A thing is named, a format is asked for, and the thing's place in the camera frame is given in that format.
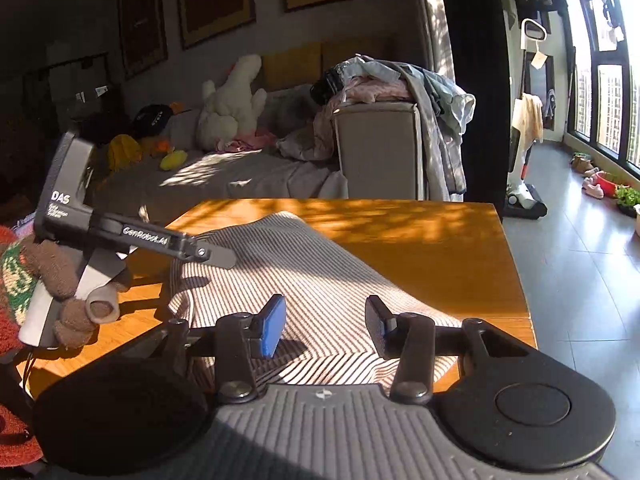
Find orange toy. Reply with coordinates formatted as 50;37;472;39
142;137;174;157

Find dark shelf with boxes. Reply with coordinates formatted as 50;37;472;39
22;52;122;127

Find striped knit garment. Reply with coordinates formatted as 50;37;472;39
167;211;463;396

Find pile of clothes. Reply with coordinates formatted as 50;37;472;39
310;54;476;203

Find yellow sofa cushion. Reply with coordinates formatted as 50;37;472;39
321;37;396;86
262;42;322;92

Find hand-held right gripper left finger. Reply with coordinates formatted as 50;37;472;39
166;294;288;405

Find green potted plant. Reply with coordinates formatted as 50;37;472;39
615;185;640;219

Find grey sofa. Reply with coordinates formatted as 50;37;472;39
95;85;427;222

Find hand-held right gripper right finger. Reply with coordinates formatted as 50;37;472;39
365;294;502;407

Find black cap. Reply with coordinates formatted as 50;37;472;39
132;104;173;140

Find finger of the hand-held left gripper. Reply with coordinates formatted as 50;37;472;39
87;210;237;269

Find white plush toy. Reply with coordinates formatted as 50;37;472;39
196;54;268;152

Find crumpled grey clothes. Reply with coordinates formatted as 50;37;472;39
275;110;347;162

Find person's left forearm red sleeve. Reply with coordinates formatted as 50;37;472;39
0;350;47;467

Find red basin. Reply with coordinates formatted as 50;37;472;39
595;172;622;199

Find person's left hand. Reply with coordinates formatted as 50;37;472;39
0;225;121;356

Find white upright vacuum cleaner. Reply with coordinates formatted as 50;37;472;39
505;19;549;220

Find dark curtain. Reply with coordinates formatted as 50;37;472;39
434;0;512;217

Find pink cloth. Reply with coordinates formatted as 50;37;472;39
215;132;276;154

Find cream towel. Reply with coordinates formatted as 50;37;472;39
511;94;544;153

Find black framed window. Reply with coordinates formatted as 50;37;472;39
560;0;640;181

